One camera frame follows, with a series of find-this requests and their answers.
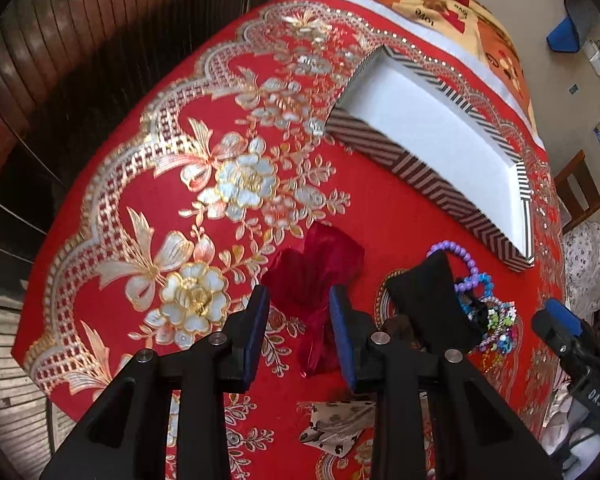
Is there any white floral cushion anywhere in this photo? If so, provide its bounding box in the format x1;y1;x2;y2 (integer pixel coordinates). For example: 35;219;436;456
562;220;600;321

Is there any blue bead bracelet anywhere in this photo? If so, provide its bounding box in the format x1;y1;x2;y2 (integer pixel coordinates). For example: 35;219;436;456
455;272;496;313

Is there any wooden chair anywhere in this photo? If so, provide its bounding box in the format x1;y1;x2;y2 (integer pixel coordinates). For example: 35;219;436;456
554;150;600;233

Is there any multicoloured bead bracelet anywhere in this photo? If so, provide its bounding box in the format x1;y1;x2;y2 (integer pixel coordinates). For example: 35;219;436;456
479;305;518;357

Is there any purple bead bracelet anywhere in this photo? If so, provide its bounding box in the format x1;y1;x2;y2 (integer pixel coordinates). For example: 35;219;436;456
426;240;481;295

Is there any blue and grey bag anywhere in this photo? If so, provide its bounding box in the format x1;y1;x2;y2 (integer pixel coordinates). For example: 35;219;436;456
546;0;600;53

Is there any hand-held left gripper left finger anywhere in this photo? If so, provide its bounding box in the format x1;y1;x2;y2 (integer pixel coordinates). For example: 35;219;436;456
39;285;272;480

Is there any printed orange blanket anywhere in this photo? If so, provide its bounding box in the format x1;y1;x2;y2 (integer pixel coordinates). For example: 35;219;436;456
370;0;538;131

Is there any white wall socket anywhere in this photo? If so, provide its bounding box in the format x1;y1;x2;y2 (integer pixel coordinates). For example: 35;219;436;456
582;40;600;77

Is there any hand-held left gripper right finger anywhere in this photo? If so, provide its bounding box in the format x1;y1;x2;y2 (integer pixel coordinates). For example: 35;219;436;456
328;285;563;480

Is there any red satin hair bow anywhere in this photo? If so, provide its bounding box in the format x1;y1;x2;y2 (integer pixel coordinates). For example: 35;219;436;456
261;222;366;378

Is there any striped jewelry box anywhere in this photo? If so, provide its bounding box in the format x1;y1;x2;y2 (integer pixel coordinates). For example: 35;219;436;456
325;45;537;273

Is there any black velvet pouch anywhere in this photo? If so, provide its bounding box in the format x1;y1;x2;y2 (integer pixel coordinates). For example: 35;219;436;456
387;251;483;353

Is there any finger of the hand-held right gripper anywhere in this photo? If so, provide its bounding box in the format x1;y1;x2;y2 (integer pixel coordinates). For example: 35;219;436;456
531;298;588;361

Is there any red gold floral tablecloth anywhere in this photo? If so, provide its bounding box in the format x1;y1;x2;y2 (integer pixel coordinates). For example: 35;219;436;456
11;0;568;480

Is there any leopard print hair bow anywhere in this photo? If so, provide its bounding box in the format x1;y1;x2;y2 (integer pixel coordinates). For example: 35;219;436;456
297;400;378;457

